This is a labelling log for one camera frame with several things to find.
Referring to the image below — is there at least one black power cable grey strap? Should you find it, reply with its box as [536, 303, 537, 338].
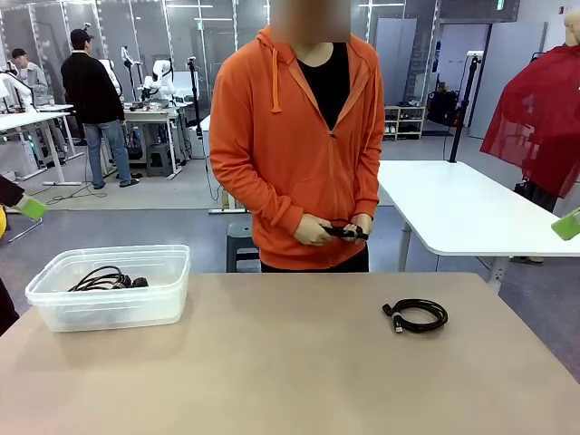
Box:
[67, 271, 123, 293]

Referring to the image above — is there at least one black USB extension cable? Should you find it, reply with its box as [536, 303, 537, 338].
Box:
[382, 298, 449, 337]

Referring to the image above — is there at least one dark robot base cover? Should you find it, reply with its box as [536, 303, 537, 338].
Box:
[0, 275, 20, 336]

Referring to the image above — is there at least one person's left forearm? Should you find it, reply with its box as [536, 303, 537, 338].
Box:
[351, 180, 382, 223]

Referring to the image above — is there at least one person's right forearm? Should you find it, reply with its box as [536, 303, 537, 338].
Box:
[217, 176, 309, 237]

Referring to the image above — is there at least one person's left hand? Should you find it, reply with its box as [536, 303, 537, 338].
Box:
[346, 213, 373, 241]

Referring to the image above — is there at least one person's right hand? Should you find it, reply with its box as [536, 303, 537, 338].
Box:
[293, 213, 336, 247]

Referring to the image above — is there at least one black bag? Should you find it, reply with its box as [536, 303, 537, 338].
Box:
[514, 179, 558, 214]

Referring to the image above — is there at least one long white desk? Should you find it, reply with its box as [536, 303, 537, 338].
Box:
[0, 111, 85, 187]

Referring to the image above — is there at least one red cape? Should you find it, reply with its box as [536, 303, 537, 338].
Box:
[478, 44, 580, 199]

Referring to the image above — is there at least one large white table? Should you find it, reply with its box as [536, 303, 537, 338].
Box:
[378, 159, 580, 291]

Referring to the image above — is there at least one white humanoid robot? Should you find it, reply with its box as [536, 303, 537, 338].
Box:
[0, 67, 35, 114]

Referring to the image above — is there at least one person in grey hoodie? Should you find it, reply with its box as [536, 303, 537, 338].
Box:
[11, 47, 49, 108]

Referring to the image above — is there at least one man in black with cap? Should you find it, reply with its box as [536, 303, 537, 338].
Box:
[61, 27, 140, 190]

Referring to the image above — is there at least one grey plastic stool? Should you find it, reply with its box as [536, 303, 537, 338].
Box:
[145, 142, 176, 179]

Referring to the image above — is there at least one clear plastic storage box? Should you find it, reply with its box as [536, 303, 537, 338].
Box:
[25, 244, 191, 334]

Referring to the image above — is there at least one black pole stand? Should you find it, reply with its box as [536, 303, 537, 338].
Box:
[447, 52, 482, 164]

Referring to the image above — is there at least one desk with robot arms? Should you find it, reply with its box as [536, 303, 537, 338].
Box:
[122, 101, 194, 181]

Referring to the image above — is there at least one black luggage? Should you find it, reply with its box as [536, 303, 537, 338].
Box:
[427, 89, 464, 127]

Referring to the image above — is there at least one black stand white head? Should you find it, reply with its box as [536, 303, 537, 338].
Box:
[121, 44, 137, 103]

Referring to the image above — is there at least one white shoe rack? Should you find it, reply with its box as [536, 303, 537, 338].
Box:
[383, 104, 427, 140]

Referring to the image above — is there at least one small white desk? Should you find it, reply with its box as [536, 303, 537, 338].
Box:
[198, 112, 249, 215]

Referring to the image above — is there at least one mannequin head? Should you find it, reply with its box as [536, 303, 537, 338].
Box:
[563, 8, 580, 46]

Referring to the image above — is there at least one dark green plastic stool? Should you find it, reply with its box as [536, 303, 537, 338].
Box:
[225, 221, 263, 273]

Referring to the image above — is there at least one person in orange hoodie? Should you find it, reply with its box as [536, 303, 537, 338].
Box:
[208, 24, 386, 273]

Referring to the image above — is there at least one black camera tripod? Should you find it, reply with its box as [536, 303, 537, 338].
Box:
[188, 56, 204, 137]

